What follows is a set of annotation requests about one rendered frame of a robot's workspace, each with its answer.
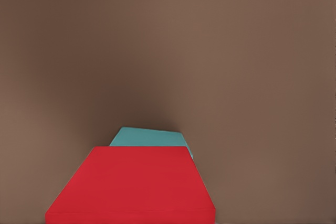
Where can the red wooden cube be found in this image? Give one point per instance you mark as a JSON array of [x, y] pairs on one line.
[[131, 182]]

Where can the blue wooden cube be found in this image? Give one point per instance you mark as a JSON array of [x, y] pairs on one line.
[[149, 137]]

